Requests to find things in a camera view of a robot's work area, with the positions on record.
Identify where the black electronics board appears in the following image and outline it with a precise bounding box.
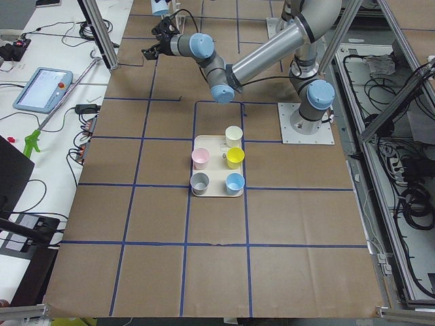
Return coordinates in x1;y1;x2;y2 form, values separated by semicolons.
1;38;31;62

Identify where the aluminium frame post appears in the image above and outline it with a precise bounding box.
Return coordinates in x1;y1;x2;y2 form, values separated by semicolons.
77;0;119;71

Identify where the cream serving tray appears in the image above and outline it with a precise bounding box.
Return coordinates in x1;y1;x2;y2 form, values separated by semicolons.
192;135;244;197

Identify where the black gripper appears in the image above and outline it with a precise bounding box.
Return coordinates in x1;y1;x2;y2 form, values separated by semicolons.
141;17;179;60

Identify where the pink plastic cup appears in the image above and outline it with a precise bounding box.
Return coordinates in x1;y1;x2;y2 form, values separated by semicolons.
191;147;210;170

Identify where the light blue plastic cup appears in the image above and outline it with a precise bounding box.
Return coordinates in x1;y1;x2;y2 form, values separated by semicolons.
150;0;169;16

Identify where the grey plastic cup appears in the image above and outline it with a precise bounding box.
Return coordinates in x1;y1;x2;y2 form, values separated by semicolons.
190;173;210;196

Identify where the white wire cup rack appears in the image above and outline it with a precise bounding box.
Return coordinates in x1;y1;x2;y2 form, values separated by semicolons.
157;0;186;33

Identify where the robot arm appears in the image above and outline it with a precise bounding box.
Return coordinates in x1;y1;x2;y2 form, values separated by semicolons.
142;1;342;104

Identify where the green handled reach grabber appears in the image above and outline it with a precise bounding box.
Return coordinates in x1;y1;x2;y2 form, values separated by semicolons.
23;56;102;158

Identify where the cream plastic cup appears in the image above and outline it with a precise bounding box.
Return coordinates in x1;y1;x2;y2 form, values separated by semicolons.
225;126;243;147

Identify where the yellow plastic cup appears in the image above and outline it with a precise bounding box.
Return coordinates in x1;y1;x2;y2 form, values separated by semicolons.
226;147;245;169

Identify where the blue teach pendant tablet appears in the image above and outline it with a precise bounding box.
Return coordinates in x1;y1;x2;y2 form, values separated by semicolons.
13;67;73;114

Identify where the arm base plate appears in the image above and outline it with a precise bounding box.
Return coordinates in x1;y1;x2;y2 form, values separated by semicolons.
266;18;288;43
277;103;334;145

